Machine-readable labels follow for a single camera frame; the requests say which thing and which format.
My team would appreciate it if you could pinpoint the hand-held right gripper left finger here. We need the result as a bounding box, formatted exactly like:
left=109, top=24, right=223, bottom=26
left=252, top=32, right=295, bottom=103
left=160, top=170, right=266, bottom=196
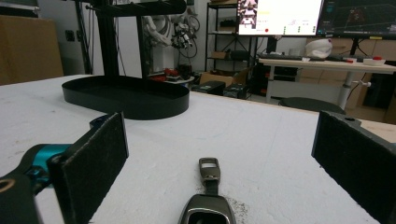
left=46, top=111, right=130, bottom=224

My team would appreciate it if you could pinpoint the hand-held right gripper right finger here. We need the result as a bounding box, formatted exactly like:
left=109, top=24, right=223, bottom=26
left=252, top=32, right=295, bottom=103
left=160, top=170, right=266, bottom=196
left=311, top=110, right=396, bottom=224

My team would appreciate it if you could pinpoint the dark grey key fob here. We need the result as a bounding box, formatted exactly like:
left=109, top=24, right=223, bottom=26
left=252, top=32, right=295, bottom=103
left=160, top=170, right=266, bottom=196
left=177, top=157, right=237, bottom=224

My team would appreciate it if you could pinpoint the round black stool seat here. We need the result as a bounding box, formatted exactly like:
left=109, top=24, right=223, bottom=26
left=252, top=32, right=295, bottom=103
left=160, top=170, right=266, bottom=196
left=278, top=96, right=347, bottom=116

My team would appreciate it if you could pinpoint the black stand with oval tray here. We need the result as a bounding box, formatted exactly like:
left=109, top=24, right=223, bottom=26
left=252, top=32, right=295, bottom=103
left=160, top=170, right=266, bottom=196
left=61, top=0, right=191, bottom=120

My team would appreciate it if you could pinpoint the white desk with wooden top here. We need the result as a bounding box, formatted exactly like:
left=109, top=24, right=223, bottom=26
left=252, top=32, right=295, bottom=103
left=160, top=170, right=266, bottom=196
left=258, top=57, right=396, bottom=110

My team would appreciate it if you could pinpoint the white box with red button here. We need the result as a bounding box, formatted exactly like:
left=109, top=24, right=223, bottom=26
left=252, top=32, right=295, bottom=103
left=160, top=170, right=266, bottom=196
left=362, top=55, right=387, bottom=66

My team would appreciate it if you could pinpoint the white rounded bag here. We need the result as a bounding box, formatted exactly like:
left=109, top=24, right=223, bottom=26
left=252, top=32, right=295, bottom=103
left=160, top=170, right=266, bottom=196
left=304, top=38, right=333, bottom=60

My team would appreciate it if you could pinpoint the black keyboard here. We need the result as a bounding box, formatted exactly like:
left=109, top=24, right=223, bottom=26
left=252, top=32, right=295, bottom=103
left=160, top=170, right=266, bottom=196
left=260, top=53, right=307, bottom=62

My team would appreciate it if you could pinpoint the brown cardboard panel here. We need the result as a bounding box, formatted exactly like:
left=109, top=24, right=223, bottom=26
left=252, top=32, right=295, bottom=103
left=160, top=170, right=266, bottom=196
left=0, top=14, right=64, bottom=87

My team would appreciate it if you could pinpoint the black box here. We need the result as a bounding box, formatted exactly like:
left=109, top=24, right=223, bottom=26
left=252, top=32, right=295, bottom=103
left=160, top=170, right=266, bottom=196
left=191, top=80, right=227, bottom=96

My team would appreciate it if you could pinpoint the dark computer monitor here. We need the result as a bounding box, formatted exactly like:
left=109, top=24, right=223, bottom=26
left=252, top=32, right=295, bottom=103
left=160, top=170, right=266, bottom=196
left=317, top=0, right=396, bottom=40

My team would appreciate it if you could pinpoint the open cardboard box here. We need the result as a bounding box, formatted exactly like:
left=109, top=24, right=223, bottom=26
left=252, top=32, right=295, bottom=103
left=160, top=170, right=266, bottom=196
left=199, top=68, right=250, bottom=89

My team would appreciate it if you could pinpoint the bright white computer monitor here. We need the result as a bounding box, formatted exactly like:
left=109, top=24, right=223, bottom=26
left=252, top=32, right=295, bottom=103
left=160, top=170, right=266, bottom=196
left=236, top=0, right=325, bottom=37

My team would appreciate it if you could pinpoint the black metal shelf rack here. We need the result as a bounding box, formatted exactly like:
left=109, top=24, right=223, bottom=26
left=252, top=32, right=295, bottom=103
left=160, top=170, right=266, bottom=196
left=205, top=2, right=260, bottom=77

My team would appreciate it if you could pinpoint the white device with cables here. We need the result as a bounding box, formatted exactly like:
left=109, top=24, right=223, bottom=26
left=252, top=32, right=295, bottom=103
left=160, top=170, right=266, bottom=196
left=143, top=13, right=201, bottom=61

